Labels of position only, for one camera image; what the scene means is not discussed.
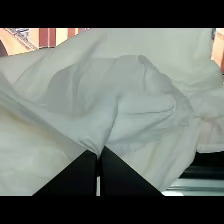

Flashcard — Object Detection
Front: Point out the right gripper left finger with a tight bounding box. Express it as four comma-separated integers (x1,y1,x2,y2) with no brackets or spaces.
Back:
32,149,99,197

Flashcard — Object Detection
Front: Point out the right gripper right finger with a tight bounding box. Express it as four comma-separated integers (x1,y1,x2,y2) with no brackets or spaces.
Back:
99,146,163,197

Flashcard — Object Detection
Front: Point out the white long-sleeved shirt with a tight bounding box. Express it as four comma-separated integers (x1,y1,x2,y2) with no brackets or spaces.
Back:
0,27,224,197

